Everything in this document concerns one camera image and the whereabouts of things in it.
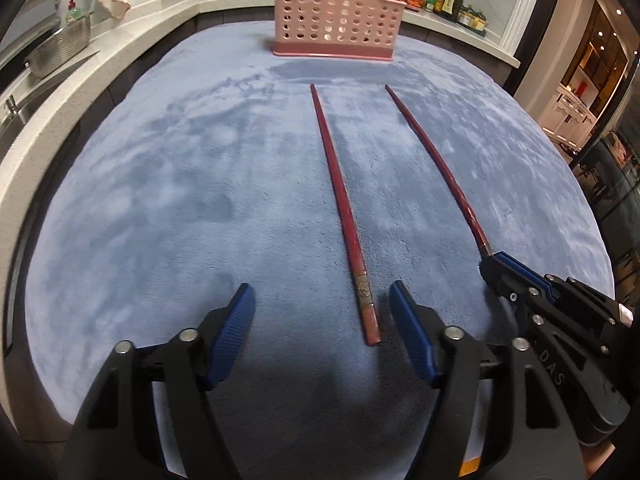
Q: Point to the pink perforated utensil basket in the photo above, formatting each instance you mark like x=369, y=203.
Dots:
x=363, y=29

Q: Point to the green dish soap bottle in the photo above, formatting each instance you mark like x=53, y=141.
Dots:
x=74, y=12

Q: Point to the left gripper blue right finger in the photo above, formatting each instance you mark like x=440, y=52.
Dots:
x=419, y=329

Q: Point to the dark red chopstick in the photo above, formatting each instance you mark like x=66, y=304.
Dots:
x=457, y=193

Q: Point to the small jars tray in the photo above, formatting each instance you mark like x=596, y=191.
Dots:
x=472, y=19

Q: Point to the steel sink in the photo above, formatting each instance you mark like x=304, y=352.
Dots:
x=20, y=113

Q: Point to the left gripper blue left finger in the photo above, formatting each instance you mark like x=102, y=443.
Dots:
x=227, y=343

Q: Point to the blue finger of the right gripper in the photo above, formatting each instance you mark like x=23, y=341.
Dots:
x=524, y=274

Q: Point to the blue-grey fleece table mat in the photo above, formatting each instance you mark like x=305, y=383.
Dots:
x=211, y=173

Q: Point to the maroon chopstick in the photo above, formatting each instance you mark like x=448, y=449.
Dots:
x=357, y=265

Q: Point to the steel colander bowl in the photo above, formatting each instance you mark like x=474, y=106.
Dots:
x=57, y=50

